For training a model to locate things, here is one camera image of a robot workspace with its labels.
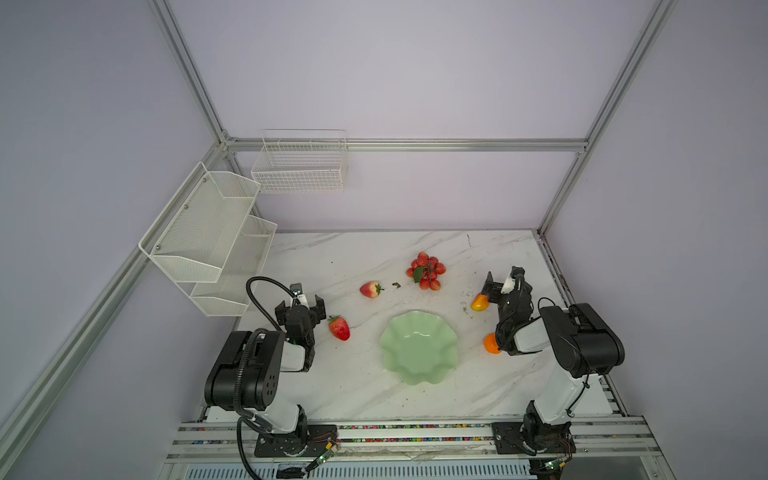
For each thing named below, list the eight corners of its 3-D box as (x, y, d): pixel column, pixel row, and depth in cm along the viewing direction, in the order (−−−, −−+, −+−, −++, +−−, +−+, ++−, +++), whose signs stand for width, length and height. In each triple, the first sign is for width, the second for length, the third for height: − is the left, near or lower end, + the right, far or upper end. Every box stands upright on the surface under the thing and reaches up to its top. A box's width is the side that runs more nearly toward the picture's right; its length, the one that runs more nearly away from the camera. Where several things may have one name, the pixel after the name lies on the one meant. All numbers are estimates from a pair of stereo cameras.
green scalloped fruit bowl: (379, 388, 83) (379, 382, 79) (381, 318, 97) (381, 311, 94) (458, 388, 83) (462, 382, 80) (449, 319, 97) (451, 311, 94)
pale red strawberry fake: (361, 294, 104) (360, 286, 100) (368, 285, 106) (367, 277, 102) (375, 301, 102) (375, 294, 98) (382, 292, 104) (382, 284, 100)
